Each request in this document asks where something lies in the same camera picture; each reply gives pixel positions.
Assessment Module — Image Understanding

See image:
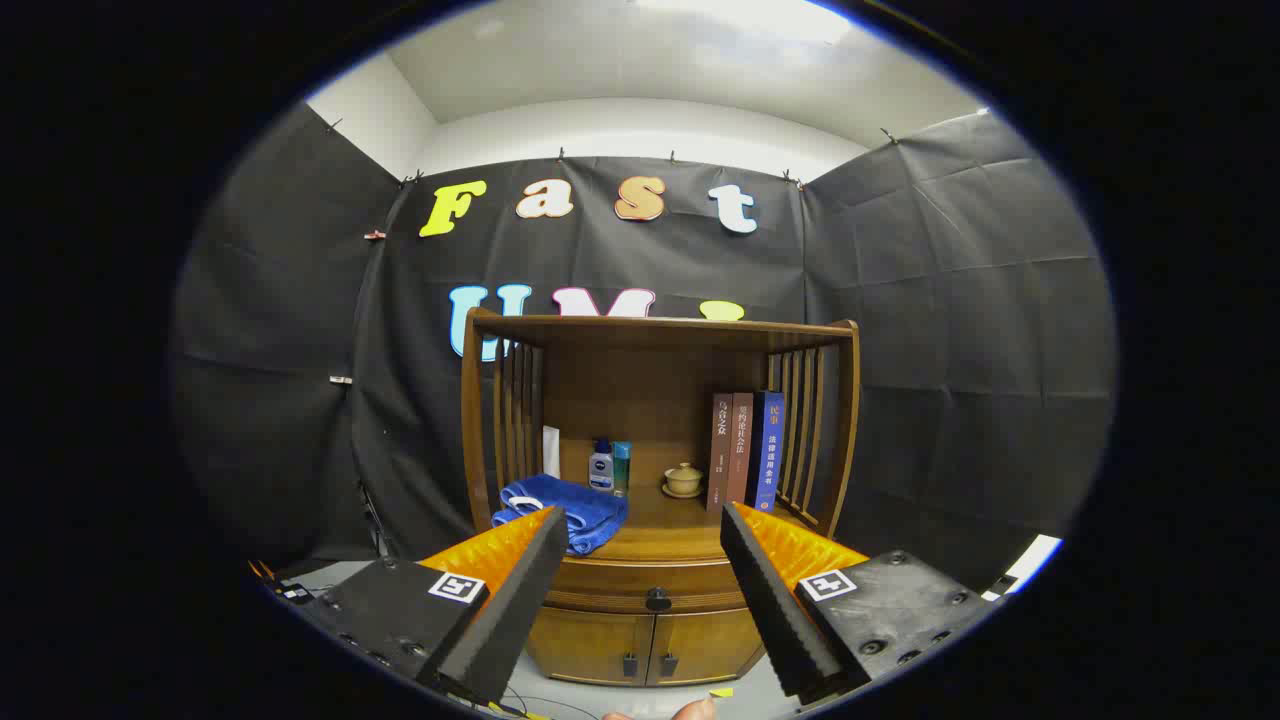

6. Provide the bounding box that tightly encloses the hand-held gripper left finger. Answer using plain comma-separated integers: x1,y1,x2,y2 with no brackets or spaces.
300,505,569,706

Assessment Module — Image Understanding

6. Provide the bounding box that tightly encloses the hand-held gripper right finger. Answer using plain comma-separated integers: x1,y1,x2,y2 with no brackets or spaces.
720,502,1001,701

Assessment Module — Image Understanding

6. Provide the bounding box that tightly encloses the wooden drawer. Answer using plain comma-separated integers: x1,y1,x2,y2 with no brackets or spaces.
540,556,749,615

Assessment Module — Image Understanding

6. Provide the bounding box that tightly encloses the wooden cabinet door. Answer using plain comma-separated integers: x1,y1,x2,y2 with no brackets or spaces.
527,606,656,687
647,606,766,687

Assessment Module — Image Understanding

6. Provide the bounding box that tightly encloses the wooden countertop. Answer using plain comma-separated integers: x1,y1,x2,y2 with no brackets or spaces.
490,485,831,563

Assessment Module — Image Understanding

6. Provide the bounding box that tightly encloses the wooden cabinet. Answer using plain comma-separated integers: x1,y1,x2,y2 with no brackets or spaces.
460,307,861,689

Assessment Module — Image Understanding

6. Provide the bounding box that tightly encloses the folded blue towel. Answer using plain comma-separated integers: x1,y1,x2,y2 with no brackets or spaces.
491,473,629,557

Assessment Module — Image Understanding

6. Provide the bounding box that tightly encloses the blue book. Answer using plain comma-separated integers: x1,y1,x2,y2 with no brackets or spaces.
748,390,787,513

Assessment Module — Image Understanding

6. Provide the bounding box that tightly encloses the reddish brown book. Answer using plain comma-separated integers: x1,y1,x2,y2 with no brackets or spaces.
727,392,755,507

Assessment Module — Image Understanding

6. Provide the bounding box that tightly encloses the dark brown book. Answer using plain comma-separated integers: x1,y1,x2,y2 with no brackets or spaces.
707,393,736,514

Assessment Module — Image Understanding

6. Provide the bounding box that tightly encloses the black device with orange tips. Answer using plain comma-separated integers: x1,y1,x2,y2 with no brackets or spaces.
248,560,313,604

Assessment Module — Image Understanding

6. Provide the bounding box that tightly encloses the black backdrop cloth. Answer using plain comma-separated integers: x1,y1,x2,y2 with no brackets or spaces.
170,105,1118,591

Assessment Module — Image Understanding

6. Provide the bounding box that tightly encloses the thin black cable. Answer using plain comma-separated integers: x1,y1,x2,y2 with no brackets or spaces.
500,685,601,720

